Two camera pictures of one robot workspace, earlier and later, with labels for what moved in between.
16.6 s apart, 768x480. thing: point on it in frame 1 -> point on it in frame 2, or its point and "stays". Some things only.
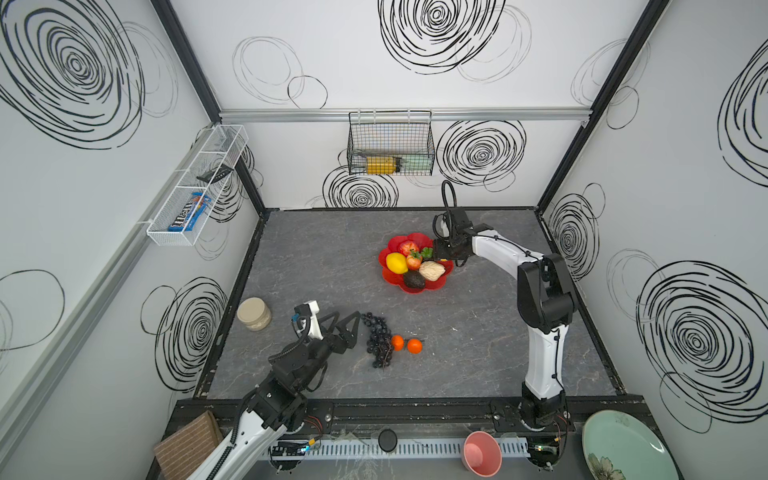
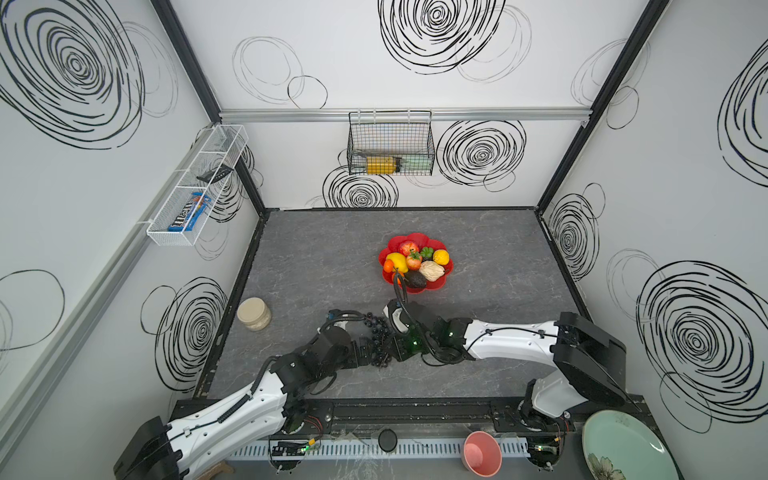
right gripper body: x=447 y=245 -> x=395 y=346
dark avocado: x=414 y=279 stays
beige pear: x=431 y=270 stays
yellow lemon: x=397 y=263 stays
